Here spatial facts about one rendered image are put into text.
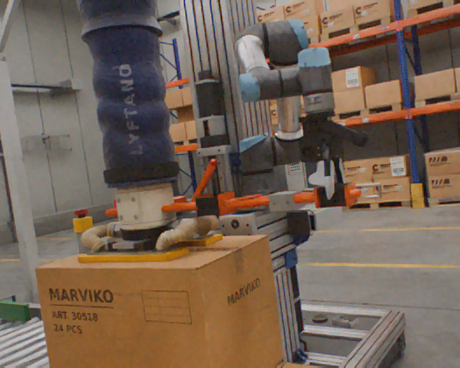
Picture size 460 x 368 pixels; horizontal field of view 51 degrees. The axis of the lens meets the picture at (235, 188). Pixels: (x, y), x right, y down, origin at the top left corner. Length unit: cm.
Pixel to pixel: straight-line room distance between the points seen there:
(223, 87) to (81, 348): 117
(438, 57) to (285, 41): 816
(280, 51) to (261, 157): 40
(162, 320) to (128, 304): 12
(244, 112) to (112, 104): 77
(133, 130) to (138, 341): 58
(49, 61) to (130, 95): 1180
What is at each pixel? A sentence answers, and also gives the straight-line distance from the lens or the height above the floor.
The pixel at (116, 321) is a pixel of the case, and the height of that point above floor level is 80.
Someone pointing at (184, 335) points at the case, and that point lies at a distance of 127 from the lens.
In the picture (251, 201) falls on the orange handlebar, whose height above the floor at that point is 108.
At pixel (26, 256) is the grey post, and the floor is 53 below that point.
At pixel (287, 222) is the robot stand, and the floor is 92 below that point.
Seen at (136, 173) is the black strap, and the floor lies 119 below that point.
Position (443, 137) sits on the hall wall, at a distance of 963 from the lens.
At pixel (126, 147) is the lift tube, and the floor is 126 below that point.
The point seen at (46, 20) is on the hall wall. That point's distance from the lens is 1351.
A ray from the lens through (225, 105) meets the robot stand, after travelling 207.
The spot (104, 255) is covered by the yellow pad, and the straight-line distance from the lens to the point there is 146.
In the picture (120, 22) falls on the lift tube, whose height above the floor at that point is 161.
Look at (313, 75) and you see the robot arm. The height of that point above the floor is 136.
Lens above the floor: 119
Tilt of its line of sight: 4 degrees down
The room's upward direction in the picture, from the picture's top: 8 degrees counter-clockwise
